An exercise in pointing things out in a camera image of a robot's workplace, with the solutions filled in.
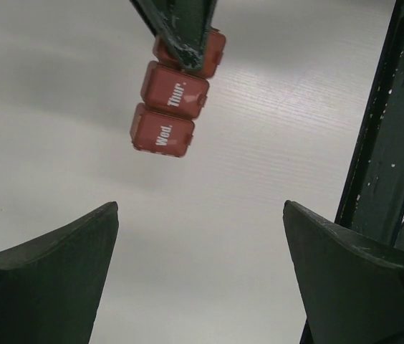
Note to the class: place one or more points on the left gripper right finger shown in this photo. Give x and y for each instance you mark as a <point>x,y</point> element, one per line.
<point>352,287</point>

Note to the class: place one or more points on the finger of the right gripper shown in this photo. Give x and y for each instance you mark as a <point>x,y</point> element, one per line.
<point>183,25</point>
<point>372,201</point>

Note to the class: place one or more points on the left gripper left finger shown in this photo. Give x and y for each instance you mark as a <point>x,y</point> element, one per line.
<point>51,286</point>

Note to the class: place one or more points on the red pill organizer box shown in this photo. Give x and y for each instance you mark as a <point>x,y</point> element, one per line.
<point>172,98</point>

